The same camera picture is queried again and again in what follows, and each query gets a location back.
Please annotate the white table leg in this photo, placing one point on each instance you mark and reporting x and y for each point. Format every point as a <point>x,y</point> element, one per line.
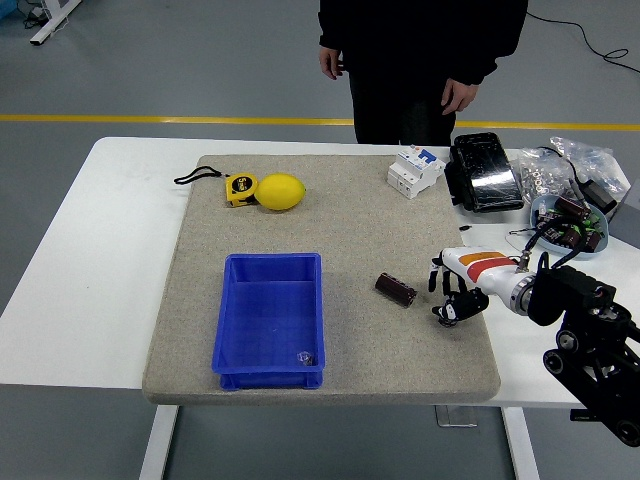
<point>520,440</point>
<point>157,440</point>

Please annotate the light blue bowl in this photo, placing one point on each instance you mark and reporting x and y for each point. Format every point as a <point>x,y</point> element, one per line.
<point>590,255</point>

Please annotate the blue background object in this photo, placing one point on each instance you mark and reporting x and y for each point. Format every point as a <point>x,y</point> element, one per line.
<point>6,10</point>

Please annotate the yellow tape measure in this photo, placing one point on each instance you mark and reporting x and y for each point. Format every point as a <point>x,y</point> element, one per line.
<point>240,189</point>

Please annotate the white background table frame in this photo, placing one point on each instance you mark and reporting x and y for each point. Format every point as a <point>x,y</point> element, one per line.
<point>50,22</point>

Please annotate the person's right forearm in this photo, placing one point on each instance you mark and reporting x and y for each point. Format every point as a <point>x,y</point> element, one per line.
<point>331,35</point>

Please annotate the grey-brown table mat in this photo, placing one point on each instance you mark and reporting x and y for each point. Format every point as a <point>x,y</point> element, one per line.
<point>350,225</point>

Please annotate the person's right hand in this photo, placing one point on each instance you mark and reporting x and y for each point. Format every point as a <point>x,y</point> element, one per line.
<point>331,62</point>

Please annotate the black power adapter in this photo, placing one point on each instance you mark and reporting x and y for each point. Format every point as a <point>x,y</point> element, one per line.
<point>600,197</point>

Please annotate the black glossy device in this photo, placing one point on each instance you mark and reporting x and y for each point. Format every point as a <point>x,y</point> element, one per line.
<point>487,170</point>

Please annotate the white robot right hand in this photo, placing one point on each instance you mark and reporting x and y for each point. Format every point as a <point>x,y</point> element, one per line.
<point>480,270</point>

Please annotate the green plastic connector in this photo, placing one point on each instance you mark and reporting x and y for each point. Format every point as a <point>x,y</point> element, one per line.
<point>595,222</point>
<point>581,228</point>

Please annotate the black table control panel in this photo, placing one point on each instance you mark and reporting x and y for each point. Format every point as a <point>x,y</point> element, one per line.
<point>579,415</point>

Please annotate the person's left forearm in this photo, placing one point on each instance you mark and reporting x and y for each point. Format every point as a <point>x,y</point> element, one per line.
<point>485,65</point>

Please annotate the clear bag of blue parts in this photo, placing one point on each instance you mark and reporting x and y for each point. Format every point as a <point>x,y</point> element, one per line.
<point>595,162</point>

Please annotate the blue plastic box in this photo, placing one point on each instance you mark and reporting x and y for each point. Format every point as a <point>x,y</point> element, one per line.
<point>270,310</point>

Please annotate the person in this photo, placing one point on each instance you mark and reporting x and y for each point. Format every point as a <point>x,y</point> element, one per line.
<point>425,50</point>

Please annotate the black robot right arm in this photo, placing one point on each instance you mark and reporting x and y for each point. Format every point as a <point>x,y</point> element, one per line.
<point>575,295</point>

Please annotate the dark red cylindrical battery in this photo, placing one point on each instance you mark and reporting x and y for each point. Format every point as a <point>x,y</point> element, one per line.
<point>571,239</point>
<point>554,235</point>
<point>572,206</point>
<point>395,289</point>
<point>550,217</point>
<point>592,242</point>

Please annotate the clear bag of washers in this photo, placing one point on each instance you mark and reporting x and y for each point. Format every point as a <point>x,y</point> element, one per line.
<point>537,175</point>

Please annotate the white circuit breaker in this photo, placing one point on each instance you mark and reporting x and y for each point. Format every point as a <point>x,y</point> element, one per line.
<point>412,172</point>

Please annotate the yellow lemon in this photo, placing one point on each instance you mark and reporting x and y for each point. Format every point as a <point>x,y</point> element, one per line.
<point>280,191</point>

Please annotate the small clear plastic part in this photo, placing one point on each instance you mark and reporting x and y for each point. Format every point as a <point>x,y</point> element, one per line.
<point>304,358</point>

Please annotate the metal bracket under table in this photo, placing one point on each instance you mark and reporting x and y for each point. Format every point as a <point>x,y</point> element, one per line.
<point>455,417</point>

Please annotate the person's left hand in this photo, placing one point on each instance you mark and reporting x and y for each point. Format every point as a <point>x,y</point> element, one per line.
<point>460,95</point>

